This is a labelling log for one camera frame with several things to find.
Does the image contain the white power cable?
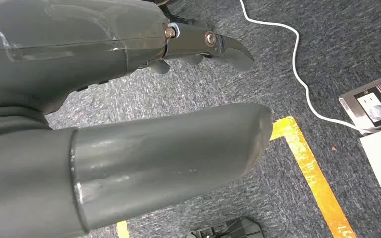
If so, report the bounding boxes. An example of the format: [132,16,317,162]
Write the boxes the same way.
[238,0,381,133]

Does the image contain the black robot foot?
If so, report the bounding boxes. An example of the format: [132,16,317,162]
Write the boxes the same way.
[183,217,265,238]

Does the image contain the silver floor power socket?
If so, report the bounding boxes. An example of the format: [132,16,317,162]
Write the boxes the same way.
[338,77,381,135]

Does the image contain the short yellow floor tape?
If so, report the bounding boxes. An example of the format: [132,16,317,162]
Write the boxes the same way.
[116,220,130,238]

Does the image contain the white plug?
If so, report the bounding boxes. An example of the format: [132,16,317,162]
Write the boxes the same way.
[369,105,381,125]

